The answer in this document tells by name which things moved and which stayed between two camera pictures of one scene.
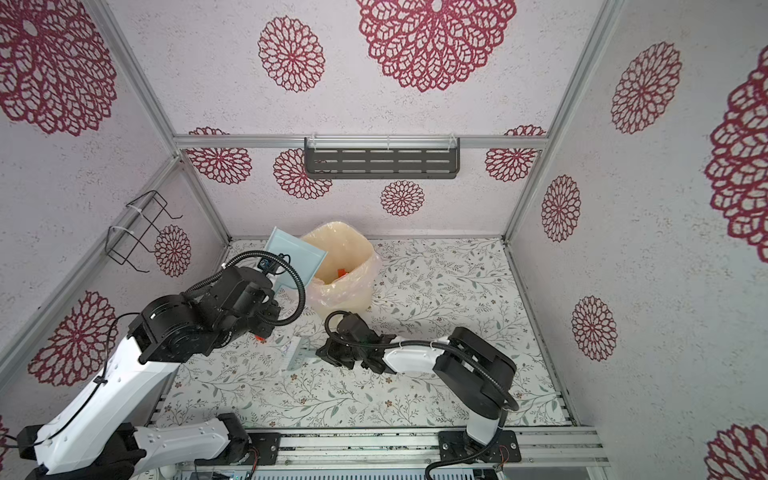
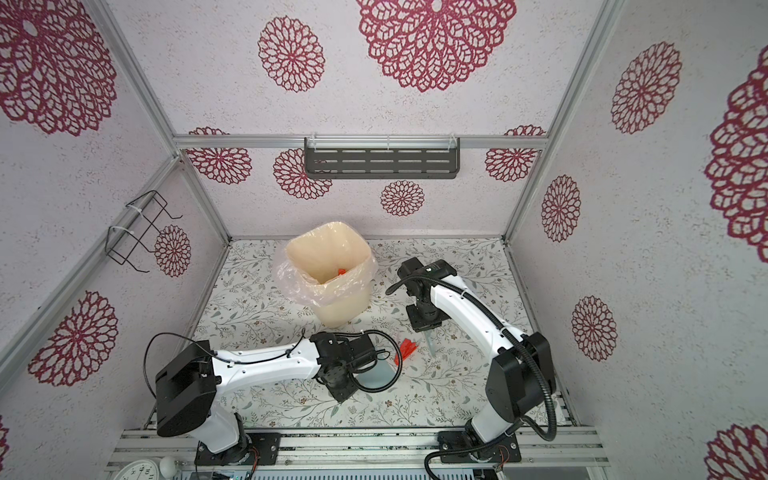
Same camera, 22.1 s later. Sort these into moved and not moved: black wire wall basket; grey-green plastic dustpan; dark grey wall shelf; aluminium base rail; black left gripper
Moved: grey-green plastic dustpan; black left gripper
Not moved: black wire wall basket; dark grey wall shelf; aluminium base rail
